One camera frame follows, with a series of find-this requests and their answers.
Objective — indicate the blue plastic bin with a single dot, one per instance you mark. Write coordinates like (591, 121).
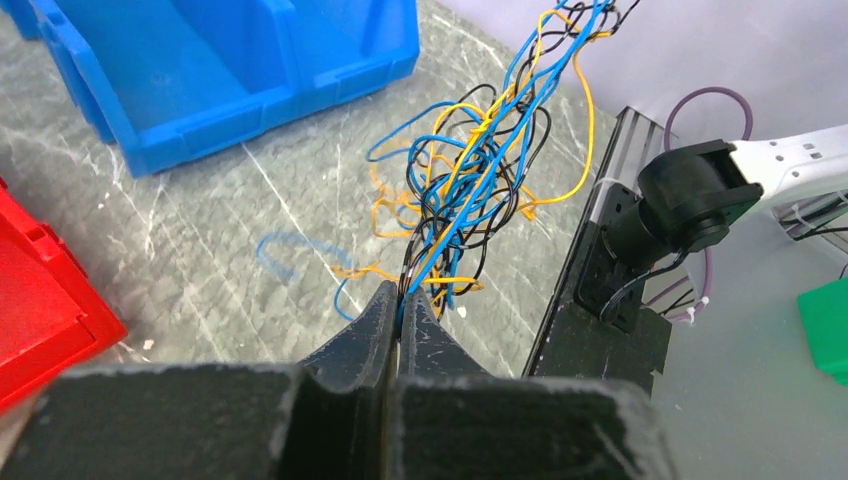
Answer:
(170, 82)

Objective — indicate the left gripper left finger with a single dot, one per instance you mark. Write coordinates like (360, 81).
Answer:
(340, 411)

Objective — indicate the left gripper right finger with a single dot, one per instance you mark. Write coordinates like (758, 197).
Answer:
(446, 427)

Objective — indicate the green block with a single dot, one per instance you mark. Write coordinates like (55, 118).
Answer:
(823, 313)

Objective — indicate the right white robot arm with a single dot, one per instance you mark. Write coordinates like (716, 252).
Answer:
(690, 196)

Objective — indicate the red plastic bin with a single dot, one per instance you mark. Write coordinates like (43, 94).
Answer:
(51, 316)

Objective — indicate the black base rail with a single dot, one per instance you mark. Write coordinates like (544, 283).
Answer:
(572, 341)

